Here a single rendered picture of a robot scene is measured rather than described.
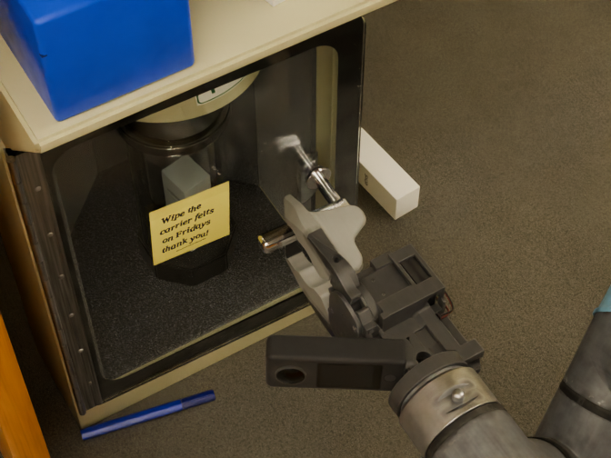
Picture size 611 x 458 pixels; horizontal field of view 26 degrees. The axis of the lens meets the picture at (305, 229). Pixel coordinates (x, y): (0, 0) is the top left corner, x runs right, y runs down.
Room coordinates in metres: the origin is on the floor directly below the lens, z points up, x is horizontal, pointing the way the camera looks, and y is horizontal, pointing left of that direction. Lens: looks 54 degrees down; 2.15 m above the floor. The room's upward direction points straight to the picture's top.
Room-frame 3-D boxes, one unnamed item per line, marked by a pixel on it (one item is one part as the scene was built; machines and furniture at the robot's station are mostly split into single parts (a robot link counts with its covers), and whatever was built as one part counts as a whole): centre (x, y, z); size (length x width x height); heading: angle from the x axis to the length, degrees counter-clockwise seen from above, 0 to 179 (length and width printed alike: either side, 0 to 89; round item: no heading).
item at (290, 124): (0.70, 0.08, 1.19); 0.30 x 0.01 x 0.40; 119
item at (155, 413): (0.65, 0.16, 0.95); 0.14 x 0.01 x 0.01; 109
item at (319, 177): (0.71, 0.01, 1.20); 0.10 x 0.05 x 0.03; 119
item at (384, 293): (0.59, -0.08, 1.20); 0.12 x 0.09 x 0.08; 31
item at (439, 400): (0.51, -0.11, 1.20); 0.08 x 0.05 x 0.08; 121
